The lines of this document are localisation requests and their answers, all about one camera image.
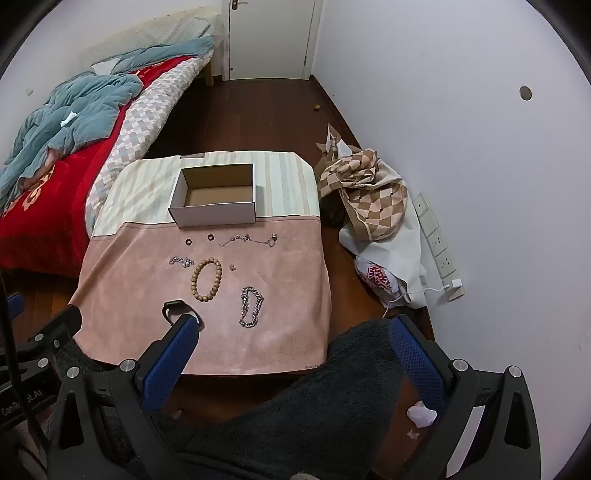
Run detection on wooden bead bracelet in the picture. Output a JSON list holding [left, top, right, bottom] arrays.
[[190, 258, 223, 303]]

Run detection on beige bed headboard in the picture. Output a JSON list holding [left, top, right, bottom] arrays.
[[81, 6, 225, 70]]

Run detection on white door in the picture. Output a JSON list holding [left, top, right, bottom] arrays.
[[222, 0, 324, 82]]

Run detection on checkered bed sheet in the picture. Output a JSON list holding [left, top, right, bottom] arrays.
[[85, 58, 216, 232]]

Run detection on blue quilt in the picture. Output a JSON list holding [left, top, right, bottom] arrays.
[[0, 37, 216, 197]]

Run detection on crumpled white tissue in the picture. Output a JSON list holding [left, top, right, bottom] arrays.
[[407, 401, 438, 426]]

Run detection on black smart band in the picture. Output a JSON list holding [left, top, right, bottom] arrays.
[[161, 300, 204, 329]]

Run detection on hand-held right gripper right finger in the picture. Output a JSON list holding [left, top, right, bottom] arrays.
[[389, 315, 542, 480]]

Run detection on red print plastic bag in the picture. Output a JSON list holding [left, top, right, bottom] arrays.
[[355, 258, 408, 306]]

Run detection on cardboard box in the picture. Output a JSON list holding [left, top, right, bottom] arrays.
[[167, 163, 257, 228]]

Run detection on person's dark fleece trousers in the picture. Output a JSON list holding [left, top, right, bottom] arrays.
[[53, 318, 416, 480]]

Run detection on bed with red blanket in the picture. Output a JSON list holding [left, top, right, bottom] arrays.
[[0, 55, 199, 278]]

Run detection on pink and striped cloth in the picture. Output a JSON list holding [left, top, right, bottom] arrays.
[[74, 150, 332, 376]]

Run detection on thin silver necklace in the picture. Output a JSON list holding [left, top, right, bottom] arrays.
[[218, 234, 271, 249]]

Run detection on checkered beige cloth pile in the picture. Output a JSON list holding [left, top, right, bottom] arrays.
[[339, 171, 428, 309]]

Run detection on white charging cable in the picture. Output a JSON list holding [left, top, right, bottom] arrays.
[[382, 282, 454, 320]]

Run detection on thick silver chain bracelet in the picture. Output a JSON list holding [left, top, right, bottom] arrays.
[[239, 286, 265, 328]]

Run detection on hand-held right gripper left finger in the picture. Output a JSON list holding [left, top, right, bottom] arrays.
[[46, 314, 201, 480]]

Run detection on black cable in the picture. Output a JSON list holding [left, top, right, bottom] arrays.
[[0, 271, 49, 464]]

